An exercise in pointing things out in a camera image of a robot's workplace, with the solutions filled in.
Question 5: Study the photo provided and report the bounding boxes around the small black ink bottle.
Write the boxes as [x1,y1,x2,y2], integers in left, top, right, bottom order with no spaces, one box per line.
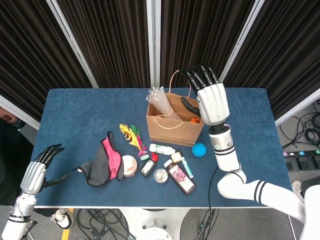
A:
[139,152,160,177]

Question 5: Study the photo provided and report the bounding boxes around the white black sneaker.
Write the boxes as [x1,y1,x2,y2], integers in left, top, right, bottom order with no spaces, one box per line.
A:
[51,209,75,230]

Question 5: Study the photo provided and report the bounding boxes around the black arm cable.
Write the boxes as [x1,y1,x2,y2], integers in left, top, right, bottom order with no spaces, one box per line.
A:
[207,167,220,240]

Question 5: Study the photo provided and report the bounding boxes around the brown paper carrier bag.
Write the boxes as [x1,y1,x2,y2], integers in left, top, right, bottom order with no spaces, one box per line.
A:
[146,69,205,148]

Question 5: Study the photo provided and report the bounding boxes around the clear plastic pack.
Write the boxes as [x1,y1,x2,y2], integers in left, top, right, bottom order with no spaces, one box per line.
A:
[146,86,185,121]

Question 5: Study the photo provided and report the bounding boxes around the colourful feather shuttlecock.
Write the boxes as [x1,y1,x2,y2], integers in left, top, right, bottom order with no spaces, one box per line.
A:
[119,123,148,159]

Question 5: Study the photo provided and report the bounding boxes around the bystander in black clothes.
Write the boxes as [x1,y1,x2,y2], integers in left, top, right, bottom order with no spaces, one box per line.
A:
[0,107,55,226]

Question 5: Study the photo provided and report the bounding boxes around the blue rubber ball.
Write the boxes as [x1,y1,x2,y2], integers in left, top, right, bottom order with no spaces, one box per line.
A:
[191,142,208,158]

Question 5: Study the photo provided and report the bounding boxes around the teal and white toothpaste box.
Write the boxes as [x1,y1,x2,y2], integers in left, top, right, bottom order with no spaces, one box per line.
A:
[180,156,195,179]

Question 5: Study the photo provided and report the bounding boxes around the black floor cable tangle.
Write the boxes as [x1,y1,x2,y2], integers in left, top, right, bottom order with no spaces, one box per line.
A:
[74,208,137,240]
[279,99,320,151]

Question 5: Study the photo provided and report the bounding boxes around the black pleated curtain panel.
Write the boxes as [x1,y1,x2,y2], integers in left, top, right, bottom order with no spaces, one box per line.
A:
[159,0,256,89]
[221,0,320,121]
[57,0,151,89]
[0,0,93,123]

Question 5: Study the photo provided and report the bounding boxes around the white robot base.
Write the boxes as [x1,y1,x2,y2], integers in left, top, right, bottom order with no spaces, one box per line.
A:
[117,207,191,240]

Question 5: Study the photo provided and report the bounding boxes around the clear jar of rubber bands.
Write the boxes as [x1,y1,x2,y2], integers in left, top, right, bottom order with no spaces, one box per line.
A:
[121,154,139,178]

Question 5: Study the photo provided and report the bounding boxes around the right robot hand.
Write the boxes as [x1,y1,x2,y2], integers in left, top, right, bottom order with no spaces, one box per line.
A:
[179,63,231,126]

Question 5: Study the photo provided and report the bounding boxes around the clear tub of paper clips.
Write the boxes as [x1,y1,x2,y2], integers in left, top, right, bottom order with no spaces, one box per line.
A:
[153,168,169,184]

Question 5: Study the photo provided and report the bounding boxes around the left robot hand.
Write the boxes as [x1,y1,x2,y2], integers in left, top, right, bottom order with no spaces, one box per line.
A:
[20,143,69,195]

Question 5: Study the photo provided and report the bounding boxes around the black power strip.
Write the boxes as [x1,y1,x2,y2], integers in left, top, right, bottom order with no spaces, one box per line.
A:
[283,149,320,158]

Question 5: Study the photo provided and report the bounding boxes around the blue velvet table cover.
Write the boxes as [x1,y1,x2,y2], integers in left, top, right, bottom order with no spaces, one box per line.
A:
[29,87,297,208]

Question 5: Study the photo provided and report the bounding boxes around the silver partition post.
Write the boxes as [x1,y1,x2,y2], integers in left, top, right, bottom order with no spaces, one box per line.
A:
[0,94,41,131]
[215,0,266,89]
[274,94,320,127]
[46,0,99,89]
[146,0,162,89]

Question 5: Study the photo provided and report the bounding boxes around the bystander dark trouser leg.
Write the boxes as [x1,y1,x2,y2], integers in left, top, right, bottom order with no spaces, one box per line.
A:
[301,177,320,192]

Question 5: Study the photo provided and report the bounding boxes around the grey pink microfibre towel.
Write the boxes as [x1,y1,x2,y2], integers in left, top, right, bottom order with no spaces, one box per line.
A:
[72,131,125,187]

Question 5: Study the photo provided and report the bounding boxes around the white green plastic bottle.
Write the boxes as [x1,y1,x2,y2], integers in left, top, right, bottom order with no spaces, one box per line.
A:
[149,144,176,156]

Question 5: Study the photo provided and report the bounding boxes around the pale pink sneaker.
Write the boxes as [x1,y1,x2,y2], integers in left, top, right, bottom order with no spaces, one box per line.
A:
[291,180,306,203]

